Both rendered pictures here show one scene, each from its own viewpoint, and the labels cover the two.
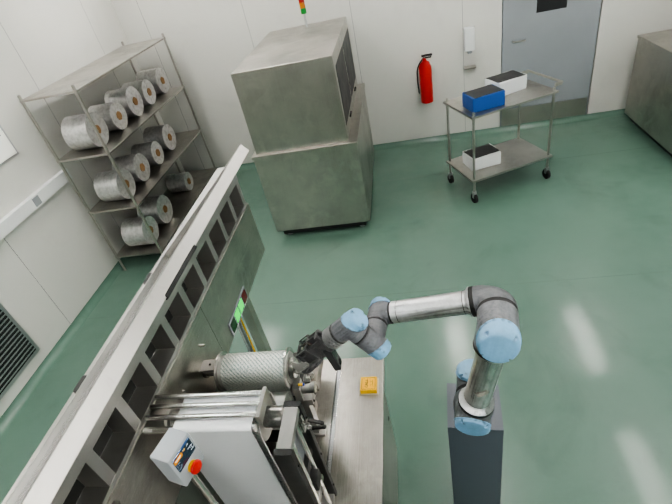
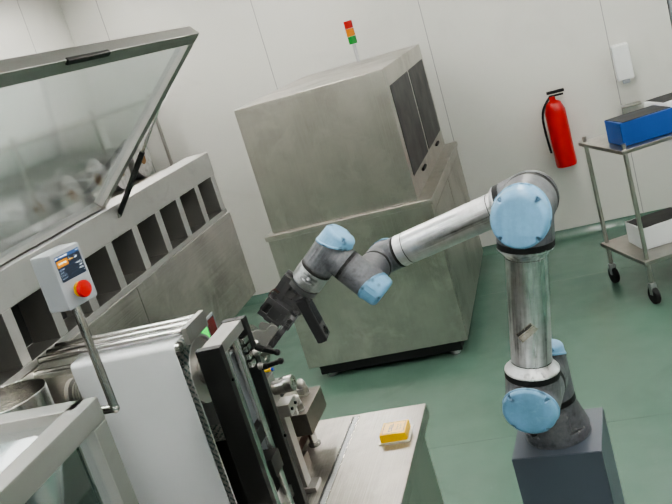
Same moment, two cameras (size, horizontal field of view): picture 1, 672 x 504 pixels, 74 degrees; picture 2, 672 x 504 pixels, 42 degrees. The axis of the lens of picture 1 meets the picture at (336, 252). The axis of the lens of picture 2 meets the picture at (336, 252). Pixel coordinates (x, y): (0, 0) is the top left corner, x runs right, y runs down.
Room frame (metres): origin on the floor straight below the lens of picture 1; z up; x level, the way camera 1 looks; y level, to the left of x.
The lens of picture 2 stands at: (-0.84, -0.11, 1.93)
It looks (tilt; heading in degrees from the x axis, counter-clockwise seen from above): 14 degrees down; 4
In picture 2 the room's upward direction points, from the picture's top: 17 degrees counter-clockwise
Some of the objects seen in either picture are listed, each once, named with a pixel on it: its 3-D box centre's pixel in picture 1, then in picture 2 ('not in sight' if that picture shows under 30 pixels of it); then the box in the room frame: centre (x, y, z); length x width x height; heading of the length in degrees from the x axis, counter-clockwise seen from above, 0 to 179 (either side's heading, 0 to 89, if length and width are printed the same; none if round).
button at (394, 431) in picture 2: (368, 385); (395, 431); (1.20, 0.00, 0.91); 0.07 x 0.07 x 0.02; 77
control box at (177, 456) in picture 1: (181, 457); (67, 276); (0.57, 0.42, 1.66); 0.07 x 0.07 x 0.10; 61
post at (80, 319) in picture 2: (204, 490); (95, 357); (0.57, 0.43, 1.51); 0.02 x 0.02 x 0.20
